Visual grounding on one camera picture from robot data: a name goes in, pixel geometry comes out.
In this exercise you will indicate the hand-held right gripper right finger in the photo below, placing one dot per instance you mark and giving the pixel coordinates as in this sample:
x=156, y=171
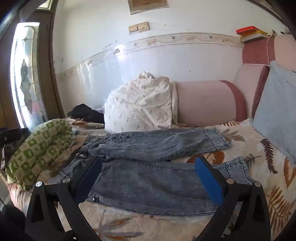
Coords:
x=208, y=180

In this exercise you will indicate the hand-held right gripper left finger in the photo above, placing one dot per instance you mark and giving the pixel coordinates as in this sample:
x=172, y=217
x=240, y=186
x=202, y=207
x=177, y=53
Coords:
x=89, y=180

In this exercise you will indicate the grey denim pants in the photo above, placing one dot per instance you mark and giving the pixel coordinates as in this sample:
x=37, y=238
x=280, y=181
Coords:
x=143, y=185

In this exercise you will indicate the green patterned quilt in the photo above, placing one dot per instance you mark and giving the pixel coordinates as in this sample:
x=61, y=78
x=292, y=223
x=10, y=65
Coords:
x=39, y=150

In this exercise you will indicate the leaf print bed sheet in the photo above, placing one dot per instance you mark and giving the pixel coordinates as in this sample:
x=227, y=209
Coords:
x=254, y=143

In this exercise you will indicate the black cloth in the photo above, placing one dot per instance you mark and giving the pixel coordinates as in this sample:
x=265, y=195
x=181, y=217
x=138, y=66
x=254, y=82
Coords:
x=87, y=113

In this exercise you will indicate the pink bolster cushion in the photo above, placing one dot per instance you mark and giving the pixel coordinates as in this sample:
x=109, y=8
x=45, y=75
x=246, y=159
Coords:
x=203, y=102

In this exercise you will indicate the grey cloth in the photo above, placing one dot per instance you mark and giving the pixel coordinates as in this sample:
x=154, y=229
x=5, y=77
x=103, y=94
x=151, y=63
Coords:
x=7, y=155

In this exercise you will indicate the white patterned pillow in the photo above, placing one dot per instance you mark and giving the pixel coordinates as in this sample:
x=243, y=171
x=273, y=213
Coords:
x=138, y=106

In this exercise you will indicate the light blue pillow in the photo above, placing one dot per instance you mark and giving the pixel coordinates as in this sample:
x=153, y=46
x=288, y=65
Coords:
x=275, y=109

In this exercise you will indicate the stained glass door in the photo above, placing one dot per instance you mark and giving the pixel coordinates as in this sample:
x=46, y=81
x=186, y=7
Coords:
x=25, y=76

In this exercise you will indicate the pink padded headboard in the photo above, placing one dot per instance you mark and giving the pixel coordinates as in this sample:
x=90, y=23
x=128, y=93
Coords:
x=254, y=53

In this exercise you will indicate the red book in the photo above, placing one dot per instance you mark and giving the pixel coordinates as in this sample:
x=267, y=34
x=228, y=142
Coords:
x=247, y=30

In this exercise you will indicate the beige wall switch panel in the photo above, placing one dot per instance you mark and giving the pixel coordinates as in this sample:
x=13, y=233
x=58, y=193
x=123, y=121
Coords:
x=139, y=27

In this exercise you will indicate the framed wall picture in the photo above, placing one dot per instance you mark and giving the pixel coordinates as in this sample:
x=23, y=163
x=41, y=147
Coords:
x=148, y=5

